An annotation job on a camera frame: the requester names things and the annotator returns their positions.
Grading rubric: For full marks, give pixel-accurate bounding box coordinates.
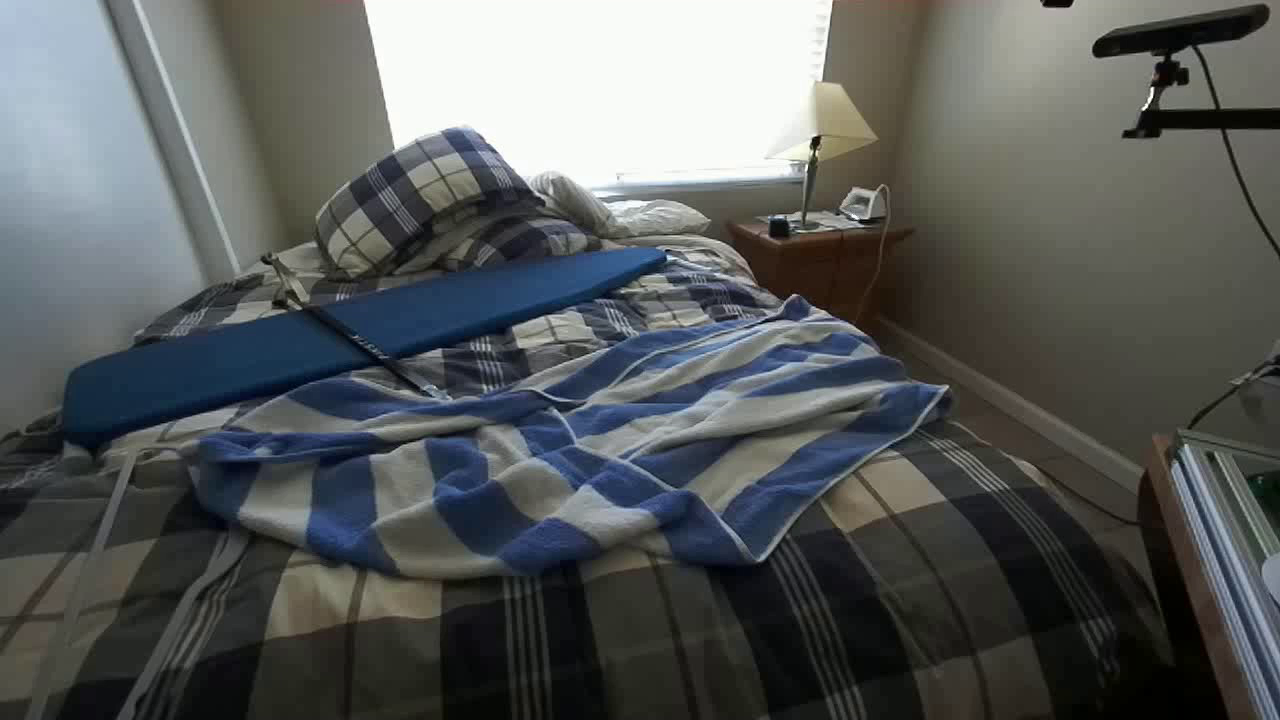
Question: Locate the blue white striped towel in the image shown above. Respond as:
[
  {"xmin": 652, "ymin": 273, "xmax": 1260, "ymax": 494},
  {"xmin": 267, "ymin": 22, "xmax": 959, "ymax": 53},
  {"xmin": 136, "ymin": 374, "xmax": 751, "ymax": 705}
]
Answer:
[{"xmin": 194, "ymin": 300, "xmax": 950, "ymax": 580}]

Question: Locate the white robot base table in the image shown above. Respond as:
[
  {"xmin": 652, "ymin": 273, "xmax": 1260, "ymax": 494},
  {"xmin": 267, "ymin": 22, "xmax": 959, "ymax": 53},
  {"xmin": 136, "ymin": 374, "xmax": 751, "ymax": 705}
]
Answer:
[{"xmin": 1140, "ymin": 432, "xmax": 1280, "ymax": 720}]

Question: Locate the white pillow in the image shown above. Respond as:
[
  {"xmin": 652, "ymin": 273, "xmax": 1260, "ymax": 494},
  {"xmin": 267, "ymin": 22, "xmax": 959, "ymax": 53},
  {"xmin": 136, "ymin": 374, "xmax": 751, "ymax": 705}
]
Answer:
[{"xmin": 607, "ymin": 199, "xmax": 714, "ymax": 234}]

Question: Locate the wooden nightstand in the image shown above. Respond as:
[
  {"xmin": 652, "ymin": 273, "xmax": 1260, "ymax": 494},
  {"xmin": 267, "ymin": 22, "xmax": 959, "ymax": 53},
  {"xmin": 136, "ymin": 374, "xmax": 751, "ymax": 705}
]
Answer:
[{"xmin": 730, "ymin": 221, "xmax": 907, "ymax": 329}]

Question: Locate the blue plaid pillow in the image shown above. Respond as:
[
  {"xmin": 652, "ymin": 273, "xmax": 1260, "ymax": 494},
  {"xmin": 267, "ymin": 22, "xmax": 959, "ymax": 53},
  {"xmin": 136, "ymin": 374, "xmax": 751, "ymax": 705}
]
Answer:
[{"xmin": 315, "ymin": 126, "xmax": 601, "ymax": 281}]

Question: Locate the small white alarm clock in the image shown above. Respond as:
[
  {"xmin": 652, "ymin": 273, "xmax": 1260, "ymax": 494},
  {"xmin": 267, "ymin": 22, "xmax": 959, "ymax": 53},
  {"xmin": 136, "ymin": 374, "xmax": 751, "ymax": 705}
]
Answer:
[{"xmin": 840, "ymin": 188, "xmax": 888, "ymax": 222}]

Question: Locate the table lamp with cream shade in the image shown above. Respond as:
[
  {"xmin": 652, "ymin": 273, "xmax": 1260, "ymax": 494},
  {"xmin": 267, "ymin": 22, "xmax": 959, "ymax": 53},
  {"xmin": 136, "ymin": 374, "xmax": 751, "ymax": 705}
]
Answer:
[{"xmin": 768, "ymin": 79, "xmax": 878, "ymax": 227}]

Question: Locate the thin black metal rod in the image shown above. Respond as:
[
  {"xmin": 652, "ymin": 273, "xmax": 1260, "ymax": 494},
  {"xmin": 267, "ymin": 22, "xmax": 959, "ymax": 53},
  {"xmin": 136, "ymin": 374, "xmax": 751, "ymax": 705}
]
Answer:
[{"xmin": 260, "ymin": 252, "xmax": 423, "ymax": 395}]

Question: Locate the black camera on stand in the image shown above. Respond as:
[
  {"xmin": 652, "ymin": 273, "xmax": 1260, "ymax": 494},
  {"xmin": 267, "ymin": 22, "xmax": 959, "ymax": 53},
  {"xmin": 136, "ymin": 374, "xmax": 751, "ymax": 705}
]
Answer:
[{"xmin": 1090, "ymin": 0, "xmax": 1280, "ymax": 144}]

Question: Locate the black camera cable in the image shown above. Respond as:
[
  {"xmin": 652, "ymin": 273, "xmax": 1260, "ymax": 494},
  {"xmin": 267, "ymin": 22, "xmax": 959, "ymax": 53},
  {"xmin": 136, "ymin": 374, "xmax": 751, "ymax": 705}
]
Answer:
[{"xmin": 1190, "ymin": 43, "xmax": 1280, "ymax": 260}]

